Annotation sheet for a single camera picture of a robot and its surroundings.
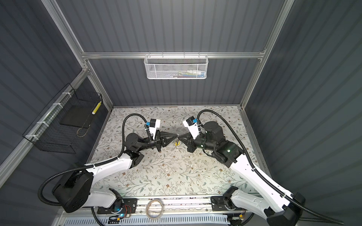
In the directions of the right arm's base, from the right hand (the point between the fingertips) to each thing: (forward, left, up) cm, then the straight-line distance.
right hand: (181, 137), depth 65 cm
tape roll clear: (-25, +18, -29) cm, 42 cm away
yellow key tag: (-2, +2, -4) cm, 5 cm away
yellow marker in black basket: (+21, +50, -2) cm, 55 cm away
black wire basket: (+1, +62, +5) cm, 62 cm away
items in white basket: (+48, -3, +3) cm, 48 cm away
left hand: (-2, +1, +1) cm, 3 cm away
